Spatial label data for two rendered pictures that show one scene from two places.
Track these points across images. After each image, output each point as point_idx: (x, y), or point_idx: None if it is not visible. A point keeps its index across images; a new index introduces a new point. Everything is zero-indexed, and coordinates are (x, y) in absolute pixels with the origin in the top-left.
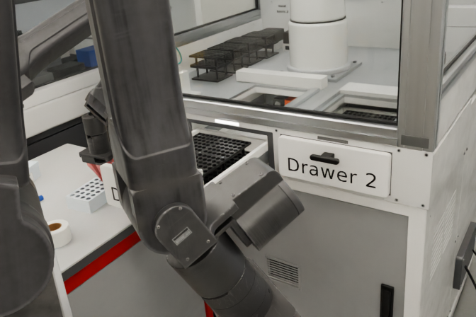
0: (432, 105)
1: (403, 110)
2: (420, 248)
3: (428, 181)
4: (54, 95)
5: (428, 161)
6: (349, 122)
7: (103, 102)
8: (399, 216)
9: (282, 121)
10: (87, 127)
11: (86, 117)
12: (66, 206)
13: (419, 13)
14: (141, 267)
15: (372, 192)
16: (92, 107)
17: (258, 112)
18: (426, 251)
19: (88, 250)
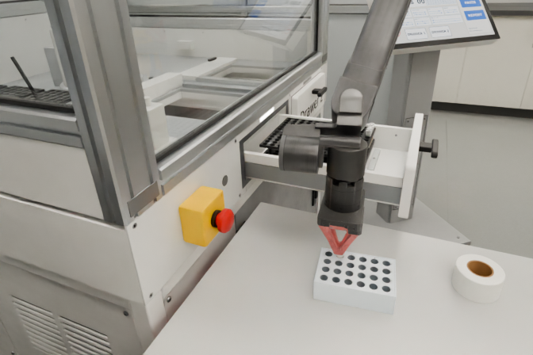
0: (327, 29)
1: (323, 38)
2: None
3: (326, 81)
4: None
5: (326, 68)
6: (312, 59)
7: (377, 93)
8: (316, 117)
9: (290, 83)
10: (366, 160)
11: (362, 144)
12: (389, 319)
13: None
14: None
15: (321, 104)
16: (366, 116)
17: (283, 84)
18: None
19: (465, 246)
